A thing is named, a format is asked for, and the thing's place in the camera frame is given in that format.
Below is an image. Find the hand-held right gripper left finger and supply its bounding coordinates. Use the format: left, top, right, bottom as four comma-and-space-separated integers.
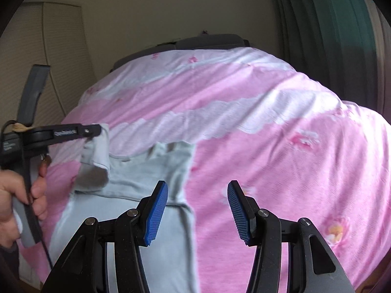
41, 181, 169, 293

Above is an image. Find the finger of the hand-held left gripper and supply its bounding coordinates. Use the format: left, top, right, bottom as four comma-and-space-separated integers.
50, 123, 102, 145

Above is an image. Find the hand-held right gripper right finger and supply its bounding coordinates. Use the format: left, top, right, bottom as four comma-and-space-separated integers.
228, 181, 355, 293

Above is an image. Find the light green small shirt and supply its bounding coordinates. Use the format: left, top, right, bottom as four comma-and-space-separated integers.
49, 124, 203, 293

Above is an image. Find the person's left hand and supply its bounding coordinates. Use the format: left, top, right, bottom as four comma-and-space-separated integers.
0, 160, 49, 246

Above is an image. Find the beige wardrobe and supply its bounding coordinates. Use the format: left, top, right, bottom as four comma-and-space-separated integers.
0, 1, 96, 132

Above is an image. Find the pink floral blanket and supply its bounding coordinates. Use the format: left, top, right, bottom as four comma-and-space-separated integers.
18, 47, 391, 293

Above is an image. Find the dark grey headboard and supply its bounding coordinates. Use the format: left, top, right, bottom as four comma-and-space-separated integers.
110, 31, 250, 72

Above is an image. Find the grey green curtain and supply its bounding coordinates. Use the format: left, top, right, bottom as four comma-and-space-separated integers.
270, 0, 391, 121

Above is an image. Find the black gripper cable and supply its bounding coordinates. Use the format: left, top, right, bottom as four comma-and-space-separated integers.
40, 238, 55, 272

